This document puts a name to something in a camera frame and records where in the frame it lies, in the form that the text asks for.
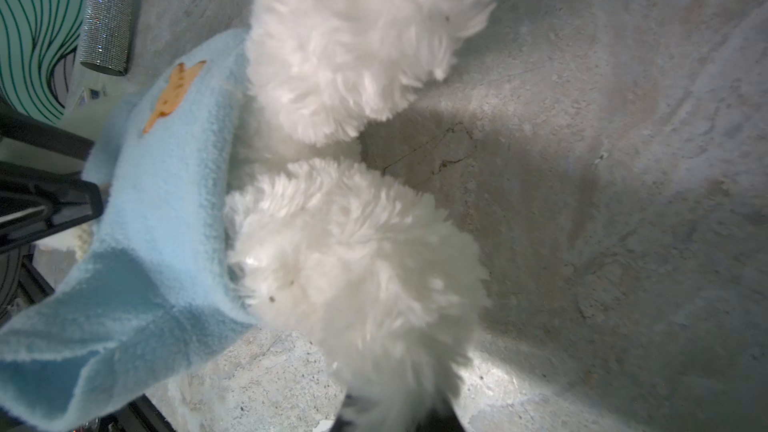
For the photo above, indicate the small card on table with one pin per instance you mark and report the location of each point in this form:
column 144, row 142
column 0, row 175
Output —
column 88, row 95

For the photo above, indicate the clear tube with beads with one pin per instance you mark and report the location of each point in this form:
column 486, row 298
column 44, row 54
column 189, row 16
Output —
column 106, row 35

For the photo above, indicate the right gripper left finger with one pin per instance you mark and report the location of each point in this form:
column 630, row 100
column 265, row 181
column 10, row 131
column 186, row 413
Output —
column 348, row 418

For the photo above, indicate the white teddy bear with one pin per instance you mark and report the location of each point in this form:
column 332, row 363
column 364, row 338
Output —
column 372, row 272

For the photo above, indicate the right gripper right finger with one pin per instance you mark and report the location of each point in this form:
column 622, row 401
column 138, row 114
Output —
column 440, row 418

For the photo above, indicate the light blue teddy hoodie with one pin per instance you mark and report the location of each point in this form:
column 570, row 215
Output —
column 153, row 295

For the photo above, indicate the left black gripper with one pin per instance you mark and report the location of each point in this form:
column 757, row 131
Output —
column 36, row 204

